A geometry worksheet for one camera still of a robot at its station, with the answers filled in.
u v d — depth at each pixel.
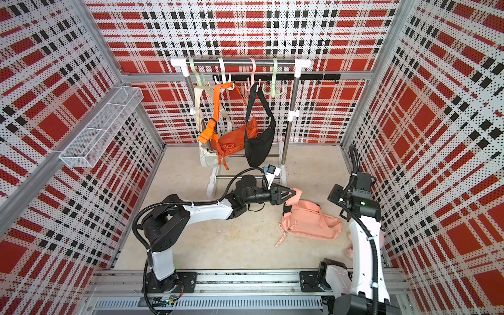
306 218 0.87
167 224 0.50
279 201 0.70
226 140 0.95
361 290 0.38
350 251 0.78
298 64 0.63
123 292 0.74
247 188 0.65
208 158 0.90
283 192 0.72
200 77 0.70
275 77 0.68
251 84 0.70
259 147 0.98
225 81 0.72
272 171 0.72
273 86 0.69
